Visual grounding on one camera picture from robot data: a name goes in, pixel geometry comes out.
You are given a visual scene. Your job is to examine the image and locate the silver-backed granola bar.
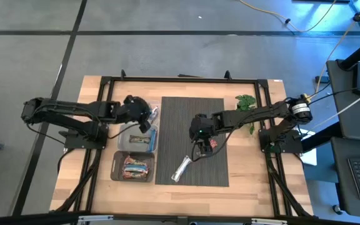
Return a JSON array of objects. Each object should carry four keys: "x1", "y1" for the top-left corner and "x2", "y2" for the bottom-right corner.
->
[{"x1": 171, "y1": 155, "x2": 193, "y2": 184}]

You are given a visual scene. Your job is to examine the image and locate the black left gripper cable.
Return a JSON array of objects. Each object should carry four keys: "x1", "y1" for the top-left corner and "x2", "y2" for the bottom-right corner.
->
[{"x1": 107, "y1": 122, "x2": 141, "y2": 140}]

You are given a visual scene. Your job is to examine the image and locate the small green leafy plant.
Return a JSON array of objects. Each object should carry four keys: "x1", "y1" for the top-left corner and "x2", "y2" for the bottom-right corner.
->
[{"x1": 235, "y1": 94, "x2": 258, "y2": 136}]

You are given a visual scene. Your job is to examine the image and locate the dark grey plastic bin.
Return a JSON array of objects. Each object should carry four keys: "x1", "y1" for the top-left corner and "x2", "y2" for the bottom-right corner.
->
[{"x1": 110, "y1": 150, "x2": 156, "y2": 183}]

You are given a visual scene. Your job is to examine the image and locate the dark granola bar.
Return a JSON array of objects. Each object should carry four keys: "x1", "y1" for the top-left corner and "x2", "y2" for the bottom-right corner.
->
[{"x1": 129, "y1": 134, "x2": 152, "y2": 145}]

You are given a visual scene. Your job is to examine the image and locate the dark woven placemat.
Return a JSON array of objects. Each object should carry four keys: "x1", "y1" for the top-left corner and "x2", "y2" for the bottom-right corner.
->
[{"x1": 154, "y1": 96, "x2": 230, "y2": 188}]

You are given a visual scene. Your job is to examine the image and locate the white paper sheet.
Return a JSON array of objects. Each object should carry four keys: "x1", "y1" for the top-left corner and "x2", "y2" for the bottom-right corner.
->
[{"x1": 298, "y1": 127, "x2": 318, "y2": 166}]

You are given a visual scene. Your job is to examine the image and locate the beige floor cable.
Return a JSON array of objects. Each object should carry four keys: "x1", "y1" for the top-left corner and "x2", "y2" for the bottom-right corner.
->
[{"x1": 238, "y1": 0, "x2": 339, "y2": 34}]

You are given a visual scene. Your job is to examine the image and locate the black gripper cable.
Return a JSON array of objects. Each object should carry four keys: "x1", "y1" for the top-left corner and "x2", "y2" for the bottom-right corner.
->
[
  {"x1": 191, "y1": 129, "x2": 233, "y2": 163},
  {"x1": 107, "y1": 122, "x2": 141, "y2": 140}
]

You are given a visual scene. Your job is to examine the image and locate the brown granola bar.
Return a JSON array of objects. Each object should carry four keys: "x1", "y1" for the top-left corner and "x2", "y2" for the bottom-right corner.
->
[{"x1": 122, "y1": 171, "x2": 148, "y2": 181}]

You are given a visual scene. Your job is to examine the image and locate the black desk leg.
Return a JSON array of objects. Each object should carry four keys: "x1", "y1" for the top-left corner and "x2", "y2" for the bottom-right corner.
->
[{"x1": 301, "y1": 121, "x2": 340, "y2": 153}]

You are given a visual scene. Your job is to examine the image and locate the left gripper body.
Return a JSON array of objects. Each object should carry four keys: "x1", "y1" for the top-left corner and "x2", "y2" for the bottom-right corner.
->
[{"x1": 117, "y1": 95, "x2": 152, "y2": 134}]

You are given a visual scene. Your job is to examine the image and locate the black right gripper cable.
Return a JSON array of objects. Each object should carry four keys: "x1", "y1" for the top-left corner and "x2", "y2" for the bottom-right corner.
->
[{"x1": 191, "y1": 129, "x2": 233, "y2": 163}]

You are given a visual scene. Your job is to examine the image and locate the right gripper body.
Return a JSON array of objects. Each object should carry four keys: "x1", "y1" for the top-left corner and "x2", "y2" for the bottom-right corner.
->
[{"x1": 189, "y1": 114, "x2": 218, "y2": 143}]

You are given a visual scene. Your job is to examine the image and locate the yellow and purple granola bar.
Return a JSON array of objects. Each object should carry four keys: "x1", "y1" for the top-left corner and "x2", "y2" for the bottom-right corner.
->
[{"x1": 148, "y1": 106, "x2": 160, "y2": 124}]

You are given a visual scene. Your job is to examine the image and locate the grey desk panel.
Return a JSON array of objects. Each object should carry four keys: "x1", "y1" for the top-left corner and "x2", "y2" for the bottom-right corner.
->
[
  {"x1": 330, "y1": 137, "x2": 360, "y2": 219},
  {"x1": 326, "y1": 59, "x2": 360, "y2": 143}
]

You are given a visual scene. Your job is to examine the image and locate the black aluminium table frame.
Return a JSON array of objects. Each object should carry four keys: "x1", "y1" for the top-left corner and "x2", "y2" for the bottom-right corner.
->
[{"x1": 50, "y1": 69, "x2": 314, "y2": 219}]

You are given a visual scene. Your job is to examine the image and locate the white cable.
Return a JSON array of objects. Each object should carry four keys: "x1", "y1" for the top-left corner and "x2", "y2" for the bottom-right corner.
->
[
  {"x1": 314, "y1": 1, "x2": 360, "y2": 92},
  {"x1": 307, "y1": 92, "x2": 360, "y2": 129}
]

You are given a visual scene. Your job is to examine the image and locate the black rig beam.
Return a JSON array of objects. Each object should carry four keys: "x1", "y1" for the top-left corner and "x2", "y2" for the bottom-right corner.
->
[{"x1": 0, "y1": 211, "x2": 360, "y2": 225}]

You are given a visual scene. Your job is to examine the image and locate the silver bracket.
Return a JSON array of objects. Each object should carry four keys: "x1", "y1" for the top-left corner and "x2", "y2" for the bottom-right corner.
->
[
  {"x1": 251, "y1": 217, "x2": 289, "y2": 225},
  {"x1": 77, "y1": 214, "x2": 114, "y2": 224}
]

